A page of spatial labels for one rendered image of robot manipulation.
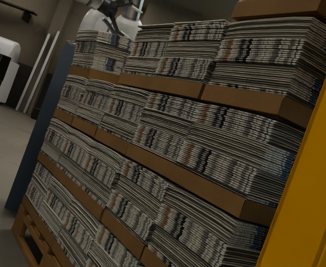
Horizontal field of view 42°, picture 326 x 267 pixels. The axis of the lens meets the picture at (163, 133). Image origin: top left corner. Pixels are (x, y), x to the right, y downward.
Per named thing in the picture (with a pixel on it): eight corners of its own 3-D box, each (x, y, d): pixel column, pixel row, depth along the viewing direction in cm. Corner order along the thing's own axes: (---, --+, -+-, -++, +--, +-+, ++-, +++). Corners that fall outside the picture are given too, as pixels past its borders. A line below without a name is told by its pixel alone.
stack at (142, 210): (79, 241, 232) (132, 98, 232) (198, 390, 133) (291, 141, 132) (9, 228, 212) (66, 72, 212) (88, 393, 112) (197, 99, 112)
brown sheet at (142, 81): (192, 114, 183) (196, 104, 183) (234, 124, 158) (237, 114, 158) (116, 82, 163) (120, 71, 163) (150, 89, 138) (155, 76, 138)
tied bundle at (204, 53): (232, 126, 158) (253, 68, 158) (289, 141, 132) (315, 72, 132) (147, 90, 138) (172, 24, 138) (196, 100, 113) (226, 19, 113)
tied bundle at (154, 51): (192, 115, 183) (210, 65, 183) (234, 126, 157) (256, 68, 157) (116, 84, 163) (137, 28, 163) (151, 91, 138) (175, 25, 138)
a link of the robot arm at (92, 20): (79, 42, 260) (91, 8, 260) (106, 52, 259) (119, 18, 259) (72, 35, 244) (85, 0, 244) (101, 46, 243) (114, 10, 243)
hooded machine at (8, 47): (-10, 103, 922) (14, 39, 922) (-36, 93, 926) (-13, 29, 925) (5, 106, 996) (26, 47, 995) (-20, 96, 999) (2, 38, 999)
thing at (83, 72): (97, 80, 224) (98, 72, 224) (119, 85, 199) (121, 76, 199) (68, 73, 215) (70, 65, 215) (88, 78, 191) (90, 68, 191)
